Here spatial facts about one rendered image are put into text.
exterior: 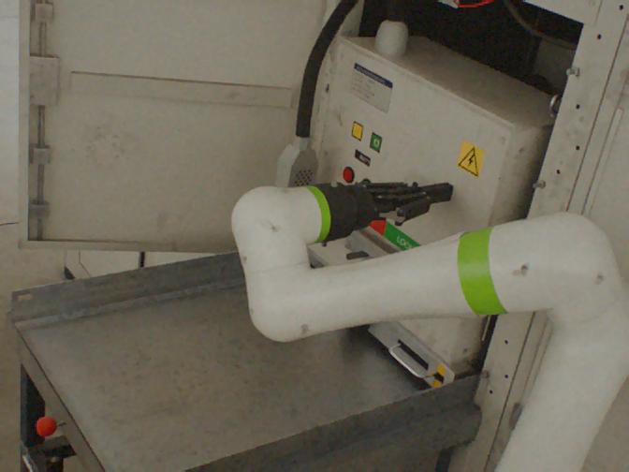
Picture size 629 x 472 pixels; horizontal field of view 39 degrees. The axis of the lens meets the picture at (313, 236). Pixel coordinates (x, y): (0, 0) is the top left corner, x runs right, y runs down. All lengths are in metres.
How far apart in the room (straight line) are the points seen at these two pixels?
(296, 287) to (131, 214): 0.80
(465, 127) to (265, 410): 0.60
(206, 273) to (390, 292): 0.76
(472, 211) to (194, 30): 0.70
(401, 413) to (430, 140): 0.48
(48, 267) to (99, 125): 1.75
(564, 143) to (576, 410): 0.46
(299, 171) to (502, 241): 0.73
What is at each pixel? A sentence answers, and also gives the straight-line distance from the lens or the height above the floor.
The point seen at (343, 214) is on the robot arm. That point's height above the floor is 1.24.
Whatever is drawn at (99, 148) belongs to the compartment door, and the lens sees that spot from 1.95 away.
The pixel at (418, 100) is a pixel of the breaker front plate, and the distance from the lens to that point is 1.62.
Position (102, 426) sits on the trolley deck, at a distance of 1.52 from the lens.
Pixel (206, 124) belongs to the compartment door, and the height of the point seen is 1.14.
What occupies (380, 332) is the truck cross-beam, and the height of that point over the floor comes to 0.88.
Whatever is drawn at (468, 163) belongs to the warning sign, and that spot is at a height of 1.30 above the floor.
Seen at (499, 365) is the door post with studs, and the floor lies 0.96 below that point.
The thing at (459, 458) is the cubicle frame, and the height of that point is 0.72.
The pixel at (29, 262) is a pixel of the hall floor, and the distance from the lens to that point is 3.66.
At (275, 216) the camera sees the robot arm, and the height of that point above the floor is 1.26.
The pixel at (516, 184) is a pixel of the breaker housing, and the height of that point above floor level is 1.29.
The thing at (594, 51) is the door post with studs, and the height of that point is 1.54.
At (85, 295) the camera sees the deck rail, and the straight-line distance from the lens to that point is 1.80.
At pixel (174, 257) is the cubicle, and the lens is 2.61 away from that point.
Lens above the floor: 1.83
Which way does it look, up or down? 27 degrees down
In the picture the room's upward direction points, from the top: 10 degrees clockwise
